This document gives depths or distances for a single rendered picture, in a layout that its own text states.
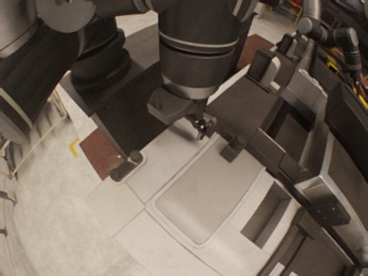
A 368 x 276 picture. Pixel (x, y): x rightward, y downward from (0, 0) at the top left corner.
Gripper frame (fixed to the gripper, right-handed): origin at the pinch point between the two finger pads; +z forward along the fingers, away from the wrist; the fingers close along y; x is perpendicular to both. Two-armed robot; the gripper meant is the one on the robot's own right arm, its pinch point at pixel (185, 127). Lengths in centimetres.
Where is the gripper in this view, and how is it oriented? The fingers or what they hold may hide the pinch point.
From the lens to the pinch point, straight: 40.2
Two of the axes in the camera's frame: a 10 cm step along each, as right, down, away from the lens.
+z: -0.6, 4.5, 8.9
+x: -6.0, 7.0, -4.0
